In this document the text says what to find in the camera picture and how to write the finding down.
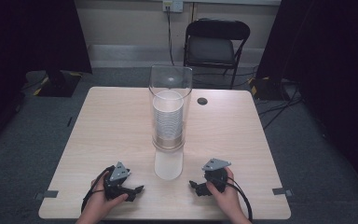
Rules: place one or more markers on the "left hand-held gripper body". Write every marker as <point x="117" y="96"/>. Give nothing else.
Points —
<point x="118" y="172"/>

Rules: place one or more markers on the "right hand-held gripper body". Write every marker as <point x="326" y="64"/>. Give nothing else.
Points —
<point x="216" y="174"/>

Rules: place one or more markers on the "person's right hand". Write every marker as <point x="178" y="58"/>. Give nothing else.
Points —
<point x="227" y="199"/>

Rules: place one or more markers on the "person's left hand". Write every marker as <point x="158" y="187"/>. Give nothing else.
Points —
<point x="99" y="199"/>

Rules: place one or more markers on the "single white paper cup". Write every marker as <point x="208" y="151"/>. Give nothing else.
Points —
<point x="168" y="165"/>

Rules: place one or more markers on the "grey tape strip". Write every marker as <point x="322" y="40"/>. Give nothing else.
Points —
<point x="47" y="194"/>
<point x="282" y="191"/>

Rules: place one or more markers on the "stack of white paper cups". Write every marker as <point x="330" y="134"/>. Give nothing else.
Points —
<point x="168" y="115"/>

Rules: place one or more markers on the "black stand base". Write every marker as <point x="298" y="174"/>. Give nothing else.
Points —
<point x="265" y="88"/>
<point x="59" y="84"/>

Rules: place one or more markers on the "clear plastic cup dispenser tube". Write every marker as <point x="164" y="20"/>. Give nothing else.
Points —
<point x="170" y="77"/>

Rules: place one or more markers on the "black folding chair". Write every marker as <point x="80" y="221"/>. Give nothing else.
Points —
<point x="213" y="43"/>

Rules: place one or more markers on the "dark curtain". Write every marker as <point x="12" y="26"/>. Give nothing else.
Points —
<point x="332" y="62"/>
<point x="21" y="46"/>

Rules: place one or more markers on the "white wall socket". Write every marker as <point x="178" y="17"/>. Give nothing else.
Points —
<point x="173" y="5"/>

